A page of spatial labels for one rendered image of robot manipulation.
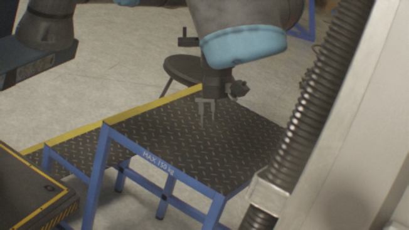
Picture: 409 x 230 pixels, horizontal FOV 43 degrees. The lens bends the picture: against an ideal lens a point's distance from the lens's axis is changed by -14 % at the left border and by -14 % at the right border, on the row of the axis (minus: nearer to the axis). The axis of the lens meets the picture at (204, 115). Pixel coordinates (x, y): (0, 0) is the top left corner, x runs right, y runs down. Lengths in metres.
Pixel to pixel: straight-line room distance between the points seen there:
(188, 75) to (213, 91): 1.36
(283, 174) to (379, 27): 0.09
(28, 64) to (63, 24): 0.16
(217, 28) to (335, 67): 0.33
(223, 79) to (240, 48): 0.69
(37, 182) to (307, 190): 1.59
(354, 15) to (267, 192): 0.10
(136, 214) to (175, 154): 0.79
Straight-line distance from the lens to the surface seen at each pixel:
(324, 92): 0.28
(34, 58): 1.46
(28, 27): 1.52
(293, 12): 0.72
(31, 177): 1.84
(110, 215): 2.31
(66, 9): 1.51
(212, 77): 1.28
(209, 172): 1.59
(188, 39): 1.31
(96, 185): 1.77
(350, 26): 0.28
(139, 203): 2.43
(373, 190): 0.26
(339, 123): 0.26
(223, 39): 0.59
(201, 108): 1.30
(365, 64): 0.25
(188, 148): 1.67
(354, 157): 0.26
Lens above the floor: 1.37
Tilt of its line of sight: 24 degrees down
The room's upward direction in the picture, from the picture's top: 19 degrees clockwise
